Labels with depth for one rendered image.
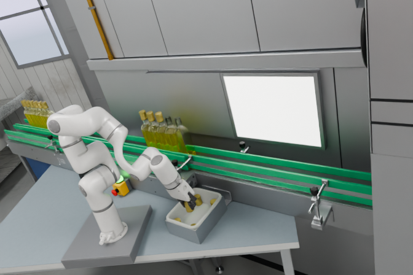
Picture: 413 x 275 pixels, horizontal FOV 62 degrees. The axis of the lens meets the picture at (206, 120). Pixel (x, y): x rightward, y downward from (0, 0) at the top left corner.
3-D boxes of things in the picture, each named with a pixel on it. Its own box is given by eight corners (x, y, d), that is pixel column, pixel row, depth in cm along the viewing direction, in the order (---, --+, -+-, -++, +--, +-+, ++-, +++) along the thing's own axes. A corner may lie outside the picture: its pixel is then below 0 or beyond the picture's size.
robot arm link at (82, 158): (58, 148, 141) (93, 131, 151) (85, 197, 147) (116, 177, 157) (66, 148, 134) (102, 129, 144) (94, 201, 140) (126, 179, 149)
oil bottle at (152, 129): (173, 156, 185) (161, 121, 176) (166, 162, 182) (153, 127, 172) (165, 154, 189) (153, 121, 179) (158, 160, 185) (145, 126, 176)
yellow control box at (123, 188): (133, 189, 190) (128, 178, 187) (123, 197, 185) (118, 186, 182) (125, 186, 194) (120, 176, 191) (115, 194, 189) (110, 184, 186)
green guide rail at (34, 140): (179, 178, 165) (174, 164, 161) (178, 179, 164) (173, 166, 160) (10, 138, 269) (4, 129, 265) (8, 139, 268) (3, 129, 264)
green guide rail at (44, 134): (188, 169, 170) (184, 156, 166) (187, 170, 169) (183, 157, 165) (18, 133, 274) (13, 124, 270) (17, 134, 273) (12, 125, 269)
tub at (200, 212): (227, 208, 157) (223, 193, 154) (200, 244, 142) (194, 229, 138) (197, 200, 168) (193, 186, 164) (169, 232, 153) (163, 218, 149)
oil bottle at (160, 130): (180, 157, 182) (169, 122, 173) (174, 163, 178) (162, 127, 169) (173, 156, 185) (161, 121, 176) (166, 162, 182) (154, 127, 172)
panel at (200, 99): (327, 146, 142) (319, 69, 127) (325, 150, 140) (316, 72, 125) (167, 126, 196) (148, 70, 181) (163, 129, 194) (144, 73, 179)
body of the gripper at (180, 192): (185, 174, 134) (197, 191, 141) (166, 170, 140) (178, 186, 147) (176, 189, 130) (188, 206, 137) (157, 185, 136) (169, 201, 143)
